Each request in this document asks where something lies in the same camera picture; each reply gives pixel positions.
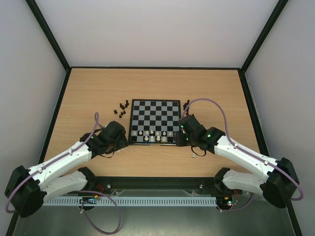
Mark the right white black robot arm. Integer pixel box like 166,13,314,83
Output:
174,115,299,208

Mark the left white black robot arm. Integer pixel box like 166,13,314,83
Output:
4,121,128,218

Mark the black white chess board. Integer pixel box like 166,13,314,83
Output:
128,99,181,146

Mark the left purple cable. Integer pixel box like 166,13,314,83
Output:
4,112,104,213

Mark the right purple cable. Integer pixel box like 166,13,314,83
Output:
182,98,305,212

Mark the black aluminium frame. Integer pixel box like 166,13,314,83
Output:
4,0,303,236

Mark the purple cable loop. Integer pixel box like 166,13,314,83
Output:
80,186,122,234

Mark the grey slotted cable duct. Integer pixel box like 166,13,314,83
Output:
43,196,217,207

